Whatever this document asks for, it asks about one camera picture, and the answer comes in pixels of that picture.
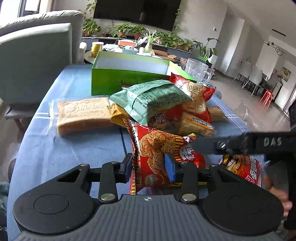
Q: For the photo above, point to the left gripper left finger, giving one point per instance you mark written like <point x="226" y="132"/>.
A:
<point x="111" y="174"/>

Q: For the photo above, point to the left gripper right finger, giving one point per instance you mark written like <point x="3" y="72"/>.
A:
<point x="185" y="173"/>

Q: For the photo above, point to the red yellow noodle snack bag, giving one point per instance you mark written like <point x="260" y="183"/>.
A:
<point x="149" y="147"/>

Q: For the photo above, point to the red orange chip bag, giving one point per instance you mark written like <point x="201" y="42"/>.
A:
<point x="245" y="166"/>

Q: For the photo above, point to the yellow label sachima pack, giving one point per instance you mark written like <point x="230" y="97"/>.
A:
<point x="191" y="124"/>

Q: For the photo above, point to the round pastry black label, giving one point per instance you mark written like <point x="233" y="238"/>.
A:
<point x="167" y="121"/>

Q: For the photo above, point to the small orange snack pack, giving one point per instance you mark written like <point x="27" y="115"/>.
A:
<point x="118" y="115"/>

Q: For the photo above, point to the clear bread loaf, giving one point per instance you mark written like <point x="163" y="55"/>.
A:
<point x="72" y="116"/>

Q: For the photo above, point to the green snack bag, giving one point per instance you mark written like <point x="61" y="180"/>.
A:
<point x="144" y="100"/>

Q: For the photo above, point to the red rice cracker bag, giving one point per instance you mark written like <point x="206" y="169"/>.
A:
<point x="199" y="94"/>

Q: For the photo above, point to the corn cob snack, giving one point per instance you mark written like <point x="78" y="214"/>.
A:
<point x="216" y="114"/>

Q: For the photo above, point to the person's right hand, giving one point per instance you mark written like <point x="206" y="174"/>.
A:
<point x="280" y="194"/>

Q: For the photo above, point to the red stool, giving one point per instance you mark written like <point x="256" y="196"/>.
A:
<point x="267" y="98"/>

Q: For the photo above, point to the white dining chair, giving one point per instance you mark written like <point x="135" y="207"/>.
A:
<point x="255" y="77"/>

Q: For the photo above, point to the green cardboard box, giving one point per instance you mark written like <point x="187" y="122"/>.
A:
<point x="112" y="71"/>

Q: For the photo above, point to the clear glass mug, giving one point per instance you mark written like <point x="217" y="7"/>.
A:
<point x="198" y="70"/>

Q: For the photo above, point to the large leaf potted plant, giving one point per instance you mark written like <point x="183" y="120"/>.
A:
<point x="205" y="51"/>

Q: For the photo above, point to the yellow white can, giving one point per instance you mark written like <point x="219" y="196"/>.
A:
<point x="96" y="48"/>

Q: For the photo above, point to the spider plant in vase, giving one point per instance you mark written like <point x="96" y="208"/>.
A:
<point x="151" y="37"/>

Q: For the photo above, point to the grey sofa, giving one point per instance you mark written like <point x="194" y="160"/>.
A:
<point x="34" y="51"/>

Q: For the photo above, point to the black television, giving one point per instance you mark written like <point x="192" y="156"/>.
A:
<point x="156" y="13"/>

